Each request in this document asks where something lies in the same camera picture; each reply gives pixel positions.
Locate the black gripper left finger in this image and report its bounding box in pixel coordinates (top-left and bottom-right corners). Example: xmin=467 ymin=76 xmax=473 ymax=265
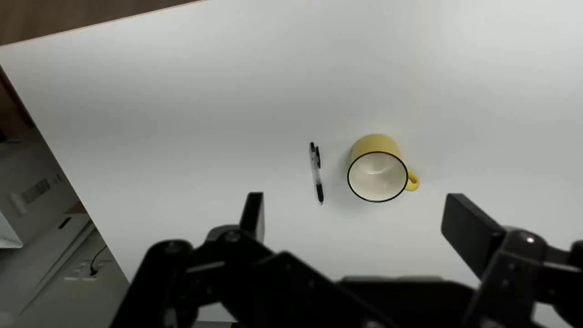
xmin=107 ymin=192 xmax=396 ymax=328

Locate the black cable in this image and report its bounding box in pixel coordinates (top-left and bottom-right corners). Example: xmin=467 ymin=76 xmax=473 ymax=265
xmin=87 ymin=245 xmax=112 ymax=278

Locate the white cabinet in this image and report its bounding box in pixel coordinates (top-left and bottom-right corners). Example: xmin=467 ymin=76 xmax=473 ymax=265
xmin=0 ymin=138 xmax=94 ymax=252

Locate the yellow mug with white inside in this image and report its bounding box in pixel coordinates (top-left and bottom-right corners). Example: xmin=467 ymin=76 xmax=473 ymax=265
xmin=344 ymin=134 xmax=422 ymax=207

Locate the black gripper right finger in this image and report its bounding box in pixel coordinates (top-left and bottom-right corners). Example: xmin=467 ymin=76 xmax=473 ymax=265
xmin=440 ymin=192 xmax=583 ymax=328

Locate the clear pen with black clip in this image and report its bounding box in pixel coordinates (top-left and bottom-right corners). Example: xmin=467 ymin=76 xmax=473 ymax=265
xmin=307 ymin=141 xmax=325 ymax=207

